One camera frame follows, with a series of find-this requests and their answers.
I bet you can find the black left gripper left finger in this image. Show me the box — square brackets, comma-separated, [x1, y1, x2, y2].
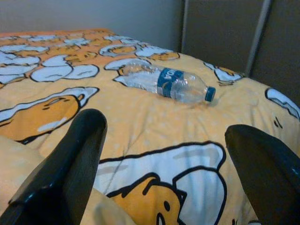
[0, 108, 108, 225]

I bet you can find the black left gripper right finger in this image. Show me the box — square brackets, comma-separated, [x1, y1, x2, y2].
[225, 124, 300, 225]

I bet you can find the yellow egg print blanket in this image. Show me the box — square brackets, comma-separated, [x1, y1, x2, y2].
[0, 28, 300, 225]

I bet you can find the clear plastic bottle blue label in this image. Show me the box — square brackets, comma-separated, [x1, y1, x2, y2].
[120, 59, 217, 104]

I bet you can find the grey panelled wardrobe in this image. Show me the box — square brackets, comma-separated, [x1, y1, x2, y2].
[180, 0, 300, 106]

